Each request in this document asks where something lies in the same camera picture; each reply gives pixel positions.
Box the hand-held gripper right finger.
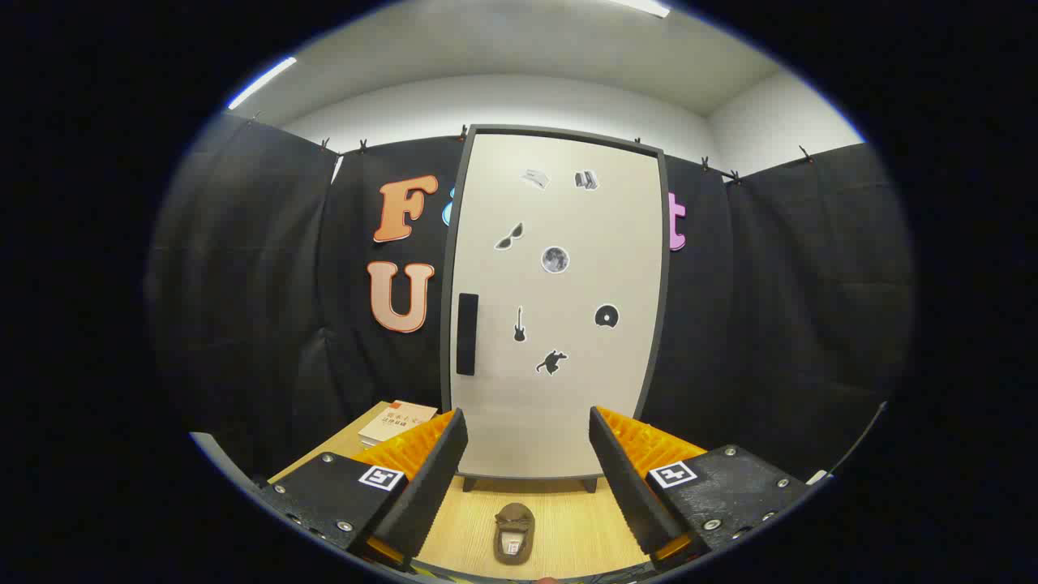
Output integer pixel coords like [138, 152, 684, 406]
[589, 406, 812, 571]

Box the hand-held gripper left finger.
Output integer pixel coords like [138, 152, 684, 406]
[258, 408, 470, 569]

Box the brown fuzzy shoe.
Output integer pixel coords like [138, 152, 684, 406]
[493, 502, 536, 566]

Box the dark grey shoe cabinet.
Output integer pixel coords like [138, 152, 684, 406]
[440, 124, 671, 493]

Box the black door handle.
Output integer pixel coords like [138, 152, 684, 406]
[456, 293, 480, 376]

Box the stack of books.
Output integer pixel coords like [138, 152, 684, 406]
[358, 400, 439, 449]

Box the thin black stand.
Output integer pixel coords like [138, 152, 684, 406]
[826, 401, 890, 479]

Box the black backdrop cloth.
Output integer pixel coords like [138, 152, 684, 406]
[146, 112, 916, 487]

